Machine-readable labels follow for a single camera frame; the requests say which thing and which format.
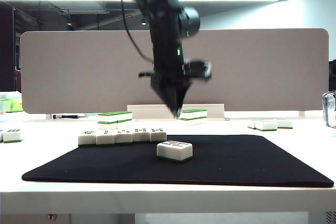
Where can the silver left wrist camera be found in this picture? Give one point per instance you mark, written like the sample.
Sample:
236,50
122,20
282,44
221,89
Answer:
202,69

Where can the pale green white box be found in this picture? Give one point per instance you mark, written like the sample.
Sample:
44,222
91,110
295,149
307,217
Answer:
5,105

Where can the five bamboo mahjong tile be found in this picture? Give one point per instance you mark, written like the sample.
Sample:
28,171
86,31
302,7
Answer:
141,136

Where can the white green-backed mahjong tile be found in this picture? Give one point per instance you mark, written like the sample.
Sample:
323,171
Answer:
158,136
286,124
110,117
252,124
123,137
12,136
1,136
194,122
105,126
266,126
174,151
194,115

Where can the green yellow box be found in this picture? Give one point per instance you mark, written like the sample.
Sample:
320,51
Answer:
17,105

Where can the black fabric desk mat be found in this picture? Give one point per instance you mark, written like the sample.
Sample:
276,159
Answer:
105,163

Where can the pale blue thin object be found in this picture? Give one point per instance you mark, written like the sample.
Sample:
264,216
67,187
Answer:
92,114

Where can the beige fabric desk divider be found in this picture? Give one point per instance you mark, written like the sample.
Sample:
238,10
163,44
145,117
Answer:
65,72

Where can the black background equipment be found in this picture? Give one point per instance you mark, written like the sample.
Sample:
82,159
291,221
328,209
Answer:
333,77

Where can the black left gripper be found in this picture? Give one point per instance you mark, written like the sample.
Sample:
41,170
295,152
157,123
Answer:
166,69

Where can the two bamboo mahjong tile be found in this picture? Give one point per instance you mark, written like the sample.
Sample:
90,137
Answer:
105,138

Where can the metal bolt under table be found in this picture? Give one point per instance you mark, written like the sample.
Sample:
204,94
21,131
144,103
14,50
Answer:
52,217

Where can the small pendant ceiling lamp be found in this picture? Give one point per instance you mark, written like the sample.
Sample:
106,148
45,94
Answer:
143,22
69,23

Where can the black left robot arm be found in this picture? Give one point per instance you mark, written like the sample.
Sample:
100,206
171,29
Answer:
162,6

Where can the clear plastic container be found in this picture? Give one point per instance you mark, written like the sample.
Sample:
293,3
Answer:
328,111

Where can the bird print mahjong tile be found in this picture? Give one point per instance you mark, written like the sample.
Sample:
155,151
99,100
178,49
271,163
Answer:
86,140

